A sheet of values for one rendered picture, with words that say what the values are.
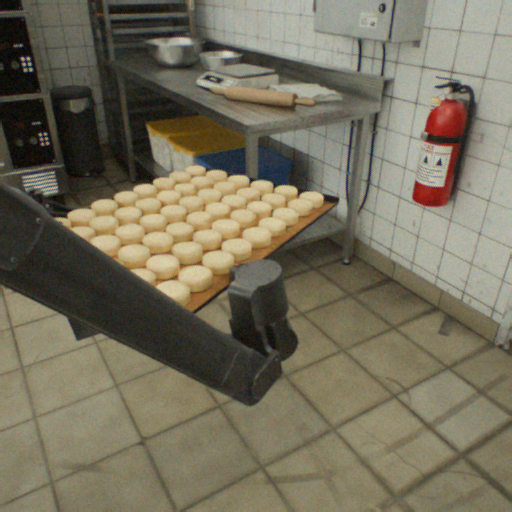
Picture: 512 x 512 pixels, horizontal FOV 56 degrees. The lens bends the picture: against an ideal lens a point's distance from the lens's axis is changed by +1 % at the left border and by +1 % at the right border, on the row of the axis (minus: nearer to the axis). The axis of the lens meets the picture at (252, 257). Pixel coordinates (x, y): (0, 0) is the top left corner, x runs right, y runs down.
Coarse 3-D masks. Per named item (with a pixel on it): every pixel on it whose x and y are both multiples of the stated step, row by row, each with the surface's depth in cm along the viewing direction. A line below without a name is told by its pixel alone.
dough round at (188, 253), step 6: (174, 246) 77; (180, 246) 78; (186, 246) 78; (192, 246) 78; (198, 246) 78; (174, 252) 76; (180, 252) 76; (186, 252) 76; (192, 252) 76; (198, 252) 76; (180, 258) 75; (186, 258) 75; (192, 258) 76; (198, 258) 76; (186, 264) 76
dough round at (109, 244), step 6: (90, 240) 79; (96, 240) 79; (102, 240) 79; (108, 240) 79; (114, 240) 79; (120, 240) 79; (96, 246) 77; (102, 246) 77; (108, 246) 77; (114, 246) 77; (120, 246) 79; (108, 252) 77; (114, 252) 78
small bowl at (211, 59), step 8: (200, 56) 281; (208, 56) 295; (216, 56) 297; (224, 56) 298; (232, 56) 296; (240, 56) 282; (208, 64) 280; (216, 64) 278; (224, 64) 278; (232, 64) 281
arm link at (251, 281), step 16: (240, 272) 57; (256, 272) 56; (272, 272) 56; (240, 288) 54; (256, 288) 53; (272, 288) 54; (240, 304) 55; (256, 304) 54; (272, 304) 55; (240, 320) 56; (256, 320) 55; (272, 320) 56; (240, 336) 58; (256, 336) 56; (272, 352) 56; (272, 368) 55; (256, 384) 53; (272, 384) 56
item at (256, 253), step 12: (204, 204) 99; (324, 204) 101; (300, 216) 95; (312, 216) 95; (240, 228) 89; (288, 228) 90; (300, 228) 90; (192, 240) 84; (276, 240) 85; (168, 252) 80; (204, 252) 80; (252, 252) 81; (264, 252) 81; (180, 264) 76; (192, 264) 76; (216, 276) 73; (228, 276) 73; (216, 288) 70; (192, 300) 67; (204, 300) 67
